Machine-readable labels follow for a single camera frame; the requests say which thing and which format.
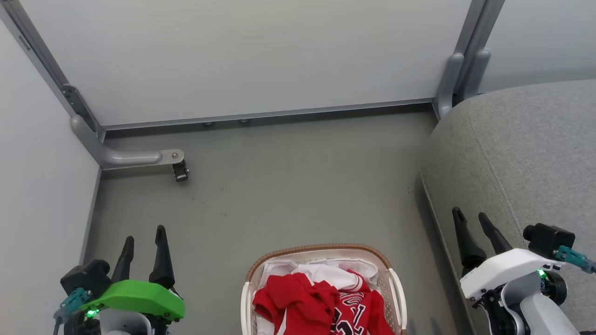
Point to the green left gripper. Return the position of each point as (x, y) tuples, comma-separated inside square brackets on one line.
[(139, 295)]

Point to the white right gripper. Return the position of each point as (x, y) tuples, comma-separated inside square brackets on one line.
[(507, 267)]

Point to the red and white jersey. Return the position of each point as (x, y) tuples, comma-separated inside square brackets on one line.
[(298, 302)]

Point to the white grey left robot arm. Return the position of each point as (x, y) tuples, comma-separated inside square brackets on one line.
[(121, 325)]

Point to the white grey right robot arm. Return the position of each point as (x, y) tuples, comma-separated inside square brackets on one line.
[(540, 307)]

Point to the grey fabric sofa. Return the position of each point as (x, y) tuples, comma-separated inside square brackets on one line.
[(517, 158)]

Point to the black caster wheel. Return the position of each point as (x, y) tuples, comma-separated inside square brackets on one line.
[(180, 171)]

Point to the white plastic laundry basket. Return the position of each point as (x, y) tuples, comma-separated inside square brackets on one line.
[(396, 298)]

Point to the grey curved partition foot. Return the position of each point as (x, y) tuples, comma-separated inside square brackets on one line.
[(121, 158)]

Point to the white basket liner cloth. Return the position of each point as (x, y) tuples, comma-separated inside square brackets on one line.
[(278, 267)]

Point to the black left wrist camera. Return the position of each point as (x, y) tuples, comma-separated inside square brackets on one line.
[(86, 277)]

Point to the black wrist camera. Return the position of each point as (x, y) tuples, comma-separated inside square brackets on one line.
[(86, 277), (547, 239)]

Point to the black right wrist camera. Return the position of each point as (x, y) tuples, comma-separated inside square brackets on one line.
[(547, 239)]

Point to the teal left camera connector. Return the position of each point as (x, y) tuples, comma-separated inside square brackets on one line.
[(72, 302)]

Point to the teal camera connector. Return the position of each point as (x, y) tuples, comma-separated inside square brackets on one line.
[(72, 302), (575, 258)]

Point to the teal right camera connector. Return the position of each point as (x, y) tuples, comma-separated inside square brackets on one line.
[(575, 258)]

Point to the grey partition bottom rail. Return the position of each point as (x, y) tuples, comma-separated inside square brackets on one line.
[(270, 114)]

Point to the grey partition frame post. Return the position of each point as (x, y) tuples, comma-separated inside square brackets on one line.
[(477, 32), (42, 65)]

